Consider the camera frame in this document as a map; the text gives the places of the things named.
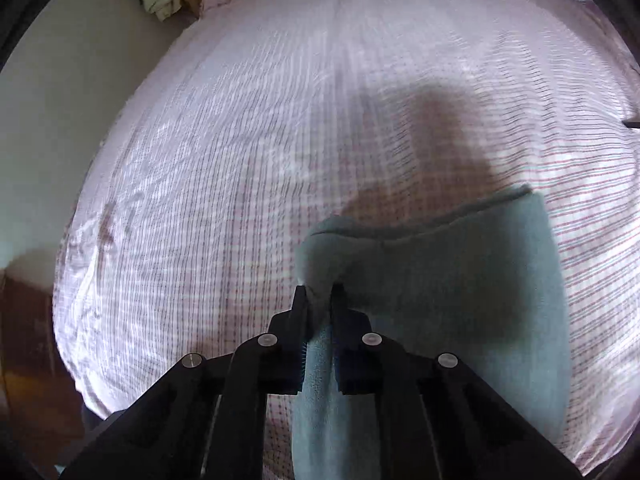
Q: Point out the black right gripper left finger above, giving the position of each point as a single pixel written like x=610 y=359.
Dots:
x=274 y=362

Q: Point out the pink checked bed sheet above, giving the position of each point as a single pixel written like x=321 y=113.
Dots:
x=267 y=117

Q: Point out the light blue pants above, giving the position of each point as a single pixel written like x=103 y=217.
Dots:
x=477 y=303

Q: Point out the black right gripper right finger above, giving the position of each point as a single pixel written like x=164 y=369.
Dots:
x=365 y=362

